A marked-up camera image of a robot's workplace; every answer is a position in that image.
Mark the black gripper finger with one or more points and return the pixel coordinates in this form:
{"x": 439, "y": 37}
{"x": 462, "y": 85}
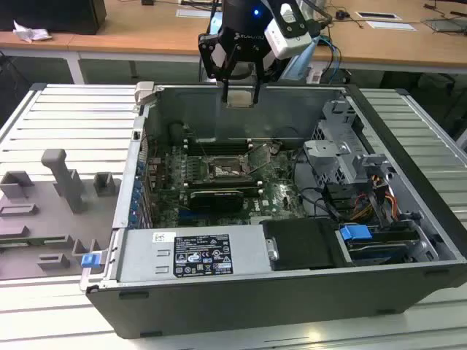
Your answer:
{"x": 209, "y": 54}
{"x": 259, "y": 69}

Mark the small square CPU plate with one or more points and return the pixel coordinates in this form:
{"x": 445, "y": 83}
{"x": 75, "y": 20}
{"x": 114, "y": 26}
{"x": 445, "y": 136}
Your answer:
{"x": 239, "y": 99}

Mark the black RAM slot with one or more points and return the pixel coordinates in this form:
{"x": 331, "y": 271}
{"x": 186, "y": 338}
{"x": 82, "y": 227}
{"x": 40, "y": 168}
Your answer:
{"x": 222, "y": 182}
{"x": 251, "y": 189}
{"x": 219, "y": 149}
{"x": 219, "y": 143}

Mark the thin metal locking lever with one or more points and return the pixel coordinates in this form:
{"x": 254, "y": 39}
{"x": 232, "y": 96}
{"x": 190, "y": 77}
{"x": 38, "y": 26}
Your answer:
{"x": 200, "y": 146}

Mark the CPU socket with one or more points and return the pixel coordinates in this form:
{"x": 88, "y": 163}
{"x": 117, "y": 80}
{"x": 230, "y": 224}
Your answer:
{"x": 226, "y": 170}

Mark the pale blue teach pendant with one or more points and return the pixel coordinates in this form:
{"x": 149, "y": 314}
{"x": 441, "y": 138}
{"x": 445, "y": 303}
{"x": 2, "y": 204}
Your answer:
{"x": 299, "y": 63}

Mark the long wooden desk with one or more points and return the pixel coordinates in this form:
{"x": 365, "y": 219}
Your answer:
{"x": 146, "y": 29}

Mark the black computer mouse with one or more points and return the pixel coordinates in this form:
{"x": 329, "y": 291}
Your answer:
{"x": 342, "y": 15}

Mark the metal drive cage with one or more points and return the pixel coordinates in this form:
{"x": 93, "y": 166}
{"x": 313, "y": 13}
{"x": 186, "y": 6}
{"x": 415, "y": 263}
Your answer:
{"x": 328, "y": 153}

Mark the green motherboard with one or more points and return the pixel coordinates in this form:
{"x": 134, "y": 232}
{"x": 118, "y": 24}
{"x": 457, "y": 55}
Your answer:
{"x": 279, "y": 197}

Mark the black graphics card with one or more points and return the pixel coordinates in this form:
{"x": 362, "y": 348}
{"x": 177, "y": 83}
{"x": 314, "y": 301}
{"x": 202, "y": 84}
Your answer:
{"x": 215, "y": 200}

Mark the white paper sheet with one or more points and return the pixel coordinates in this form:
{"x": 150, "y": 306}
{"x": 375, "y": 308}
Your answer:
{"x": 392, "y": 26}

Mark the black box on desk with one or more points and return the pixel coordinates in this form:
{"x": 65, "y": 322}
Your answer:
{"x": 54, "y": 14}

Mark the small wooden desk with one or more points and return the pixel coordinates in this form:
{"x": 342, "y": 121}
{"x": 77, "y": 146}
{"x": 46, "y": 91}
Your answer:
{"x": 36, "y": 45}

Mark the black plastic shroud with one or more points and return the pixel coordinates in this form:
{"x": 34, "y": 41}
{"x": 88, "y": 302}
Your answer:
{"x": 303, "y": 244}

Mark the crumpled white paper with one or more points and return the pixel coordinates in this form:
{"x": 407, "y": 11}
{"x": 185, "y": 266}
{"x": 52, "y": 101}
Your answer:
{"x": 29, "y": 33}

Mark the hard disk in blue carrier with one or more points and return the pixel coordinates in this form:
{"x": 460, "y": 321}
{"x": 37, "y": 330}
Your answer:
{"x": 354, "y": 232}

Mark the black label sticker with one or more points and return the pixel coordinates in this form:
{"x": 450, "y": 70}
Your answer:
{"x": 202, "y": 255}

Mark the grey parts rack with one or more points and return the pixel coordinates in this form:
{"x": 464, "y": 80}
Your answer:
{"x": 91, "y": 218}

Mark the silver power supply unit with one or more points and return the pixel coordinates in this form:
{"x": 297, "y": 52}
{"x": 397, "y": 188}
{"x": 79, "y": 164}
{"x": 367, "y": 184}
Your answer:
{"x": 146, "y": 255}

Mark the blue case latch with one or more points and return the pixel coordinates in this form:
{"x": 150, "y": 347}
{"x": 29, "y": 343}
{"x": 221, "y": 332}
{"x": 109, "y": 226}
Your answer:
{"x": 89, "y": 260}

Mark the open black PC case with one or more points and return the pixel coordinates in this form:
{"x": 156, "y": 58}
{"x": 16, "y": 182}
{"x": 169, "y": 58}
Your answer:
{"x": 255, "y": 310}

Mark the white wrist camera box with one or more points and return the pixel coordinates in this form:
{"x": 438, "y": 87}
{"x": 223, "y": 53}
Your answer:
{"x": 288, "y": 34}

